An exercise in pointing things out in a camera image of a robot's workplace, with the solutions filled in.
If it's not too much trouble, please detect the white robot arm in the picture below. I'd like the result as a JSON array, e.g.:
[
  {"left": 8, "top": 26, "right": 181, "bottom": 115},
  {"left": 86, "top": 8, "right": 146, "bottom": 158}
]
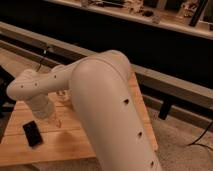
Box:
[{"left": 7, "top": 50, "right": 163, "bottom": 171}]

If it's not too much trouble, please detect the small white labelled cup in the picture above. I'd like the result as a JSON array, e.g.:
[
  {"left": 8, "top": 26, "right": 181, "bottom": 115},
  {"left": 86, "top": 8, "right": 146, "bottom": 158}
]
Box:
[{"left": 56, "top": 90, "right": 70, "bottom": 101}]

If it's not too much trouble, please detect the orange carrot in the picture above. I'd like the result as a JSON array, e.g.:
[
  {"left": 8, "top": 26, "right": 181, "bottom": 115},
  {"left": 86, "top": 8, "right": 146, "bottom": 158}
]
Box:
[{"left": 56, "top": 120, "right": 62, "bottom": 128}]

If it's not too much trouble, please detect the black smartphone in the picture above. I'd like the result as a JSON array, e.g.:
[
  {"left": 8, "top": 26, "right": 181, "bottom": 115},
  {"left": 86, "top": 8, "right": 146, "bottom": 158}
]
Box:
[{"left": 23, "top": 121, "right": 43, "bottom": 147}]

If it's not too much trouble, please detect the black chair at left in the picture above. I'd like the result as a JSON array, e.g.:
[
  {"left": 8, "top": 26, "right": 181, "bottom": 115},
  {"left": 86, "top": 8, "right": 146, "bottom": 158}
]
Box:
[{"left": 0, "top": 65, "right": 17, "bottom": 114}]

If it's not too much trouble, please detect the black post under shelf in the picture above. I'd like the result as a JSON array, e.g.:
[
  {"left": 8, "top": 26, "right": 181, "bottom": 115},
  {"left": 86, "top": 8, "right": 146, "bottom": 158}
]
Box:
[{"left": 158, "top": 100, "right": 172, "bottom": 120}]

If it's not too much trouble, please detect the black cable on right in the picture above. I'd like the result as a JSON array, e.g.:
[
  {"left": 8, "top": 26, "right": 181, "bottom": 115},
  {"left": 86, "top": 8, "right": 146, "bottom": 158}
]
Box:
[{"left": 187, "top": 120, "right": 213, "bottom": 151}]

